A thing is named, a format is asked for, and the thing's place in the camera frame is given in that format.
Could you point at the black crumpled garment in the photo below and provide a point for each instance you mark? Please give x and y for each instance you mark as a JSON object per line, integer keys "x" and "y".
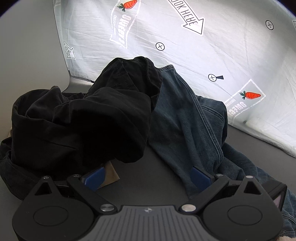
{"x": 60, "y": 134}

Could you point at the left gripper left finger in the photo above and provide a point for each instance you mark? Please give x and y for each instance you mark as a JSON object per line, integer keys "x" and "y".
{"x": 86, "y": 186}

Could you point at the tan paper tag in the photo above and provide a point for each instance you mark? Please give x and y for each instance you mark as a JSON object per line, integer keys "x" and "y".
{"x": 110, "y": 175}

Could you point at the white printed backdrop sheet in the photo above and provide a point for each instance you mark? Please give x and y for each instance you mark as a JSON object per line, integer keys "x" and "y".
{"x": 239, "y": 52}

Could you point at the blue denim jeans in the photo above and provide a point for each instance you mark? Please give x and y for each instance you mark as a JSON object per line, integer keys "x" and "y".
{"x": 189, "y": 131}

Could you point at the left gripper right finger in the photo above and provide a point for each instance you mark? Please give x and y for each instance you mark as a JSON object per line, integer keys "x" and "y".
{"x": 208, "y": 186}

